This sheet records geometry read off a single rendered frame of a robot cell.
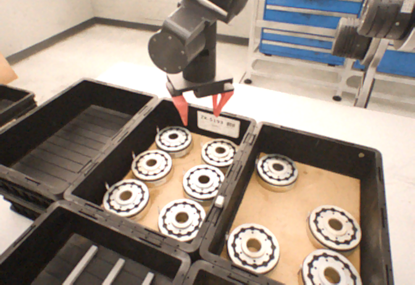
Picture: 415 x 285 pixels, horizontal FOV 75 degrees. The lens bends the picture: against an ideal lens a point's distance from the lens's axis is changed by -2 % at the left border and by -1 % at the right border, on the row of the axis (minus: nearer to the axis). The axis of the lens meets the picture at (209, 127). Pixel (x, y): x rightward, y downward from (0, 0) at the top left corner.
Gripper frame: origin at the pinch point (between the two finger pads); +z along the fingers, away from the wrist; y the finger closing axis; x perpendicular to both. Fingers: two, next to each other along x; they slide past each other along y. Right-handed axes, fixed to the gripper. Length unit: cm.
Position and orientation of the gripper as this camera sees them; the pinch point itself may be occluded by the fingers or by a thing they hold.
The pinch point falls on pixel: (200, 116)
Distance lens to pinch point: 52.6
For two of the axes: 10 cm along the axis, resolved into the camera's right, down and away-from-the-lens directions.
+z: 0.0, 7.6, 6.5
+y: 9.3, -2.5, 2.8
